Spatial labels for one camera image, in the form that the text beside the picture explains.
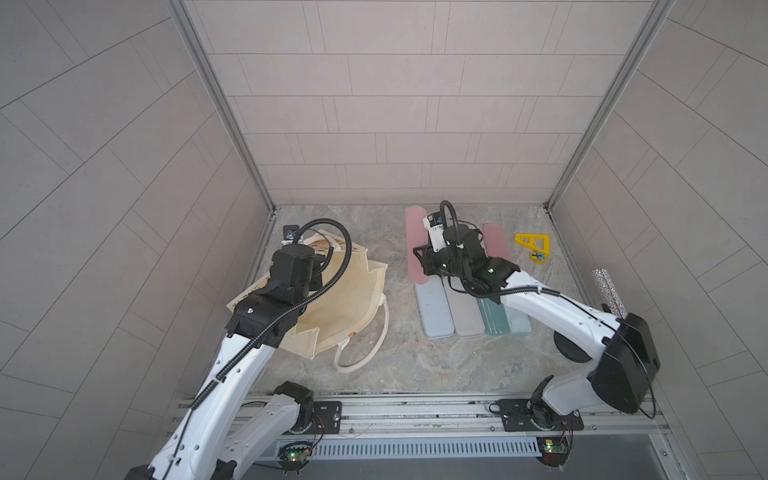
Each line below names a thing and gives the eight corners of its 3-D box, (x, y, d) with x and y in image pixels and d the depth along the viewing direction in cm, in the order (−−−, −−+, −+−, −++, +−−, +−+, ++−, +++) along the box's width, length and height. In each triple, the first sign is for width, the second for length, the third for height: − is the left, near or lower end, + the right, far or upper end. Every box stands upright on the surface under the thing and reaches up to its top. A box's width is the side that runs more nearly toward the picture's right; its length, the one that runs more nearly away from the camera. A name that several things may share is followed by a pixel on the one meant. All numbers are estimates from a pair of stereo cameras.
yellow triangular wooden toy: (521, 263, 103) (523, 260, 101) (513, 237, 110) (515, 234, 108) (557, 263, 103) (559, 260, 101) (546, 238, 110) (548, 234, 108)
